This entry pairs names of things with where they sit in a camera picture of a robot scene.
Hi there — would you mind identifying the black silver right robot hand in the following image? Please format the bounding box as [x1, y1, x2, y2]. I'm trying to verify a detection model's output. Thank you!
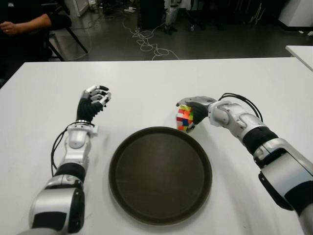
[175, 95, 218, 133]

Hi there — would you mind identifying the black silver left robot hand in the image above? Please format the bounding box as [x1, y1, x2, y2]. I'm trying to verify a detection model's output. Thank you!
[76, 84, 113, 123]

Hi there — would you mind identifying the multicoloured Rubik's cube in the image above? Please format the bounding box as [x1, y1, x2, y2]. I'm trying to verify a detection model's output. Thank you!
[175, 104, 196, 133]

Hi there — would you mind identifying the person's bare forearm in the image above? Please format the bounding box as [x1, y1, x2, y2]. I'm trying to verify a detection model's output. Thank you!
[0, 13, 52, 36]

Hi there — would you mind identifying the round dark brown plate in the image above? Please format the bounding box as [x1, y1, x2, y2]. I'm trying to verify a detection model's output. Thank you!
[109, 126, 213, 226]

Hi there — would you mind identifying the black chair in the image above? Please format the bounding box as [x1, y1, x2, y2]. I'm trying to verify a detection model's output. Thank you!
[44, 4, 89, 62]

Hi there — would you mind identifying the seated person black shirt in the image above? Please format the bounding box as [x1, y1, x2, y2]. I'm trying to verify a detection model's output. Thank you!
[0, 0, 53, 81]

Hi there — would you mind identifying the white cabinet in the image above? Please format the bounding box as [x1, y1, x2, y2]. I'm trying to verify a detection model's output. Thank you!
[64, 0, 90, 18]

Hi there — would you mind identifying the black cabinet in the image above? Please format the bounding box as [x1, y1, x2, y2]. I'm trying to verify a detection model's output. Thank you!
[138, 0, 167, 29]

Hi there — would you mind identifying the folded metal stand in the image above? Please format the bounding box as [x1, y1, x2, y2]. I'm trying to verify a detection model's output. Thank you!
[248, 0, 266, 25]

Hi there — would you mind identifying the white side table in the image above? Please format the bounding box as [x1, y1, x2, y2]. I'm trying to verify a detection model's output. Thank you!
[285, 45, 313, 71]

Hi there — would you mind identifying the white machine housing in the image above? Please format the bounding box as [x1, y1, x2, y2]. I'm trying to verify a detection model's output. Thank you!
[278, 0, 313, 32]

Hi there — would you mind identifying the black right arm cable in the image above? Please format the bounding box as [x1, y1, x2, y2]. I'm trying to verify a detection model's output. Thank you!
[218, 92, 264, 123]

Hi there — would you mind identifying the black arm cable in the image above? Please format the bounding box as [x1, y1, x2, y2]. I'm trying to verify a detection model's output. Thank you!
[50, 122, 95, 176]
[218, 92, 264, 123]

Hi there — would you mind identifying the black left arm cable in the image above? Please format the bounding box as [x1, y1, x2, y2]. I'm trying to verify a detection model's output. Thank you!
[50, 122, 95, 176]

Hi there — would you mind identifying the thin white floor cable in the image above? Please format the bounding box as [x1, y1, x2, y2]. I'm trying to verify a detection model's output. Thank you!
[69, 14, 125, 61]

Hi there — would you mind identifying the tangled white floor cable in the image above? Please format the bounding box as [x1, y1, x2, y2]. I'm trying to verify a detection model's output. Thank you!
[122, 17, 180, 61]

